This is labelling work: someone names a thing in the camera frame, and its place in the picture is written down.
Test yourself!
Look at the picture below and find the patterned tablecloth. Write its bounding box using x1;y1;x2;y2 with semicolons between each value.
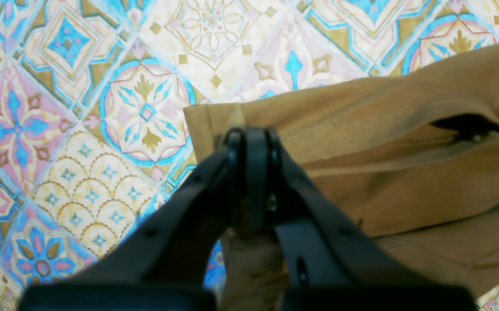
0;0;499;311

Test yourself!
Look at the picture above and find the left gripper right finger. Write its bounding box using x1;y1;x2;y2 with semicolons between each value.
246;127;477;311

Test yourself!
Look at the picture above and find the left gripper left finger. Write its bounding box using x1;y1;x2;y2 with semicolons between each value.
18;129;244;311

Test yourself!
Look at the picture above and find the brown t-shirt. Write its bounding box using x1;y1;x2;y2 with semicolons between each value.
183;43;499;311

